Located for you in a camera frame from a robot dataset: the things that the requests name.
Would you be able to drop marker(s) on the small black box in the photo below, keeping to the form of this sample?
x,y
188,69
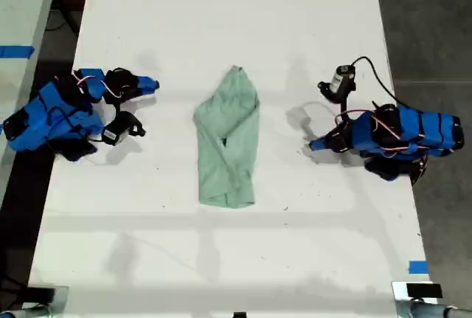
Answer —
x,y
424,290
41,294

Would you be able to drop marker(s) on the blue tape strip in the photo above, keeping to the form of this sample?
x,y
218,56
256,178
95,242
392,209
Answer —
x,y
14,51
418,267

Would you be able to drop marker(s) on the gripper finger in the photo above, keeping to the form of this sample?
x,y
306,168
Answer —
x,y
145,80
144,89
326,148
324,141

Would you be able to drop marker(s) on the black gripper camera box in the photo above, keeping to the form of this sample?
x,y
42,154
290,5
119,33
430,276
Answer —
x,y
339,82
119,130

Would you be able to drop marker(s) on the pale grey side table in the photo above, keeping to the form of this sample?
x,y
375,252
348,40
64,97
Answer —
x,y
22,19

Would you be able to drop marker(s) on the pale green t-shirt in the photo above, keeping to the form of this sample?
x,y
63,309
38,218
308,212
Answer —
x,y
226,141

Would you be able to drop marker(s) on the white metal corner plate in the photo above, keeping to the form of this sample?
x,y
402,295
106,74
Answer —
x,y
400,290

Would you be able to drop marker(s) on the short black camera stalk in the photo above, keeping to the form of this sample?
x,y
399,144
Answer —
x,y
344,106
118,108

